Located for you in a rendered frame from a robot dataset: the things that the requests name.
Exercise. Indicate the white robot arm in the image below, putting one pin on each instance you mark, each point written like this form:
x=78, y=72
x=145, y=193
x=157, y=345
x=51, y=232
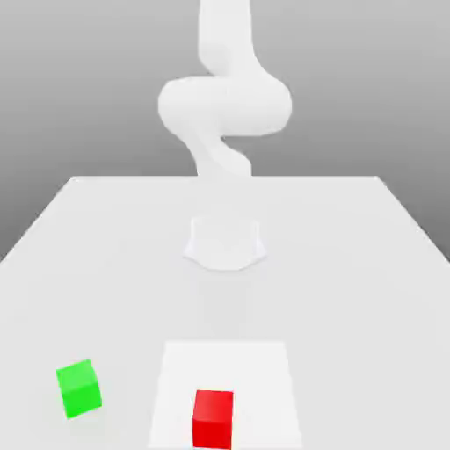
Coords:
x=225, y=105

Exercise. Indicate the small green cube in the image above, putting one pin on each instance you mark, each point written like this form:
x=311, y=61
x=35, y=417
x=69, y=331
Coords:
x=79, y=388

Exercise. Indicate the small red cube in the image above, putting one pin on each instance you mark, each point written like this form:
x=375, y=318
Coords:
x=212, y=418

